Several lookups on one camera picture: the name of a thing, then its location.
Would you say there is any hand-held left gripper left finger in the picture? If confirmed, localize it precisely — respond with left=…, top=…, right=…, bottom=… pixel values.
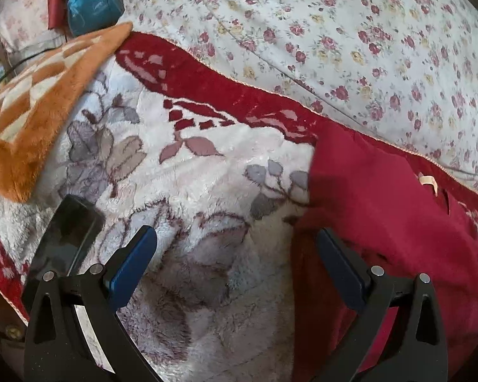
left=24, top=225, right=160, bottom=382

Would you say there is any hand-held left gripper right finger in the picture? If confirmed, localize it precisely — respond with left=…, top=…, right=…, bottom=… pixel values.
left=311, top=228, right=449, bottom=382

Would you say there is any red garment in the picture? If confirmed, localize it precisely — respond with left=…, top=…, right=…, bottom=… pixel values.
left=293, top=119, right=478, bottom=382

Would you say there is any black smartphone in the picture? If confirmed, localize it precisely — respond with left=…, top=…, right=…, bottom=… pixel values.
left=26, top=194, right=106, bottom=287

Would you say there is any red and white plush blanket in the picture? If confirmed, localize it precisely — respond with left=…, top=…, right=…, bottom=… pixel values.
left=0, top=32, right=478, bottom=382

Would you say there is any orange checkered plush cloth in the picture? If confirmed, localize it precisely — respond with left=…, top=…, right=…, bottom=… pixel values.
left=0, top=22, right=134, bottom=203

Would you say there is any white floral bedsheet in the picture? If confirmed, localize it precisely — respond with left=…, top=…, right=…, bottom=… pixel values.
left=121, top=0, right=478, bottom=195

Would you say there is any blue bag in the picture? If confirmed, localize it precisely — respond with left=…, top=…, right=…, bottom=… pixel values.
left=67, top=0, right=124, bottom=36

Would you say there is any pink floral pillow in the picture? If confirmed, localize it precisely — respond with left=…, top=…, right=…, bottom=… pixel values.
left=0, top=0, right=68, bottom=54

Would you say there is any wooden bed frame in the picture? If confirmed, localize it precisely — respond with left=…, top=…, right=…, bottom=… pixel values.
left=0, top=274, right=28, bottom=367

